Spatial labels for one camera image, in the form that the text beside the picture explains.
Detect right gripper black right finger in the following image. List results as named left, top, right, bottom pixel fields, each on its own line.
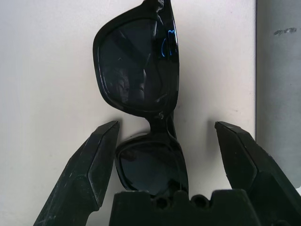
left=215, top=121, right=301, bottom=226

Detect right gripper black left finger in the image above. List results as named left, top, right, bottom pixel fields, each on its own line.
left=32, top=121, right=120, bottom=226

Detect grey glasses case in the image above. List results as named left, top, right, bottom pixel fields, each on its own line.
left=255, top=0, right=301, bottom=189

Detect black sunglasses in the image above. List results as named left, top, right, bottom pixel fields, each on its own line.
left=93, top=0, right=189, bottom=196

